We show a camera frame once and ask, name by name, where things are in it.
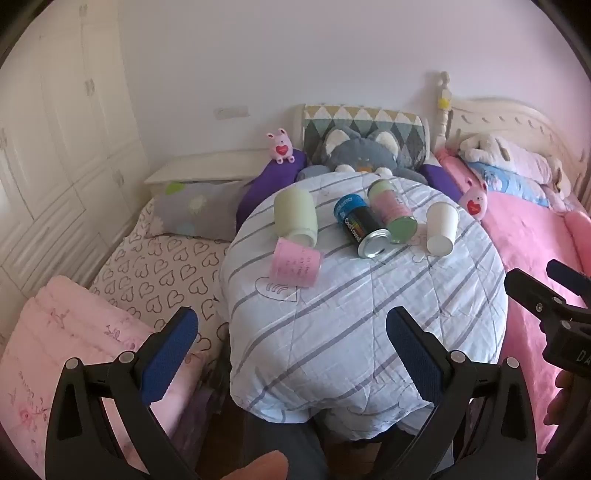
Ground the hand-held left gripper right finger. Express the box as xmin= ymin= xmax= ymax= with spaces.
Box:
xmin=373 ymin=306 xmax=541 ymax=480

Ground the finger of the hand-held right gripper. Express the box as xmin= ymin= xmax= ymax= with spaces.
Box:
xmin=546 ymin=259 xmax=591 ymax=304
xmin=504 ymin=270 xmax=567 ymax=320

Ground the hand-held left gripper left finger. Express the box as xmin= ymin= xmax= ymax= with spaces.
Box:
xmin=45 ymin=306 xmax=200 ymax=480

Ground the pink cup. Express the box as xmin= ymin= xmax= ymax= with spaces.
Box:
xmin=270 ymin=236 xmax=322 ymax=288

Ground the white paper cup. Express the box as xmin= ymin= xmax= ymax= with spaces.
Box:
xmin=425 ymin=202 xmax=461 ymax=257

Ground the pale green cup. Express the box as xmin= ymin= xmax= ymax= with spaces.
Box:
xmin=273 ymin=186 xmax=320 ymax=246

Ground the person's right hand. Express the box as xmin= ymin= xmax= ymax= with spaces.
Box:
xmin=553 ymin=369 xmax=576 ymax=417

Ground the person's left hand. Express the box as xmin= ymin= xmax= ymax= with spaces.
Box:
xmin=229 ymin=451 xmax=288 ymax=480

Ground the pink bolster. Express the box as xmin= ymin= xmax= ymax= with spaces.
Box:
xmin=564 ymin=209 xmax=591 ymax=261

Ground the pink bed sheet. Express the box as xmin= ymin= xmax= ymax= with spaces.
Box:
xmin=435 ymin=148 xmax=591 ymax=457

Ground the white striped blanket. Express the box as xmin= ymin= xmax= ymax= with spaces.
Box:
xmin=219 ymin=172 xmax=509 ymax=440

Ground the heart print bed sheet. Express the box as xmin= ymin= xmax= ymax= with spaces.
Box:
xmin=89 ymin=198 xmax=234 ymax=356

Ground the folded pink floral blanket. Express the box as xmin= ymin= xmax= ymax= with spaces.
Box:
xmin=0 ymin=275 xmax=207 ymax=464

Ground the pink bunny toy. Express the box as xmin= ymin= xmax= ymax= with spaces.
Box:
xmin=266 ymin=128 xmax=297 ymax=165
xmin=458 ymin=179 xmax=489 ymax=218

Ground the blue cartoon pillow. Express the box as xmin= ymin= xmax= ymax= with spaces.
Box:
xmin=465 ymin=161 xmax=557 ymax=209

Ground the dark grey cloth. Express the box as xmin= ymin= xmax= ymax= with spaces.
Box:
xmin=229 ymin=401 xmax=331 ymax=480

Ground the white plush dog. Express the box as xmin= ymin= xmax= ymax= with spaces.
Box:
xmin=458 ymin=133 xmax=574 ymax=197

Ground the blue and black can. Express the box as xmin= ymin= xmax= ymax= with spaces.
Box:
xmin=333 ymin=193 xmax=391 ymax=259

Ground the grey dotted pillow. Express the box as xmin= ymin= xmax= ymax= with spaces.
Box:
xmin=154 ymin=180 xmax=252 ymax=242

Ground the pink and green canister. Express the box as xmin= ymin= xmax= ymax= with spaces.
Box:
xmin=368 ymin=178 xmax=419 ymax=245

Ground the purple cushion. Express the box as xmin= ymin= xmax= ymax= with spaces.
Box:
xmin=235 ymin=151 xmax=308 ymax=223
xmin=421 ymin=163 xmax=459 ymax=197

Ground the cream bed headboard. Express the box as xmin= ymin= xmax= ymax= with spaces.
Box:
xmin=435 ymin=71 xmax=589 ymax=190

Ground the white nightstand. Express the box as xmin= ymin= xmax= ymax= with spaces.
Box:
xmin=144 ymin=149 xmax=274 ymax=186

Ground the grey cat plush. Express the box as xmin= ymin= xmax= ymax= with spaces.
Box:
xmin=297 ymin=126 xmax=428 ymax=186

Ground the diamond pattern pillow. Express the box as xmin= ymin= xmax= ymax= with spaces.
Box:
xmin=302 ymin=104 xmax=427 ymax=168

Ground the white wardrobe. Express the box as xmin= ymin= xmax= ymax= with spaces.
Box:
xmin=0 ymin=0 xmax=151 ymax=305

